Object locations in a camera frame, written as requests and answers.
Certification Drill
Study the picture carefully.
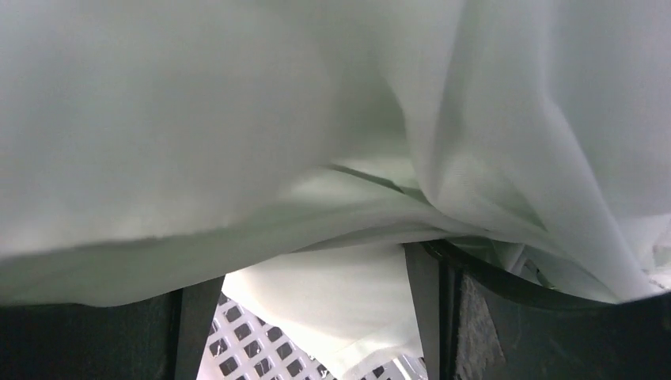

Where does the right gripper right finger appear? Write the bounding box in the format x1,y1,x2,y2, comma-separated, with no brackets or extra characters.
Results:
404,240,670,379

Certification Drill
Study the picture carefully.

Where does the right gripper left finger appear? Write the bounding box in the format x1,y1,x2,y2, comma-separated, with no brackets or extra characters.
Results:
1,278,223,379

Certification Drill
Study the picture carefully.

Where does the light green bra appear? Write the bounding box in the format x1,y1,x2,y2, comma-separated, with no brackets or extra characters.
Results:
1,1,670,306

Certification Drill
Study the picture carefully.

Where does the white plastic laundry basket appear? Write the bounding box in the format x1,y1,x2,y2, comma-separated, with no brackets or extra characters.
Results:
197,292,428,379

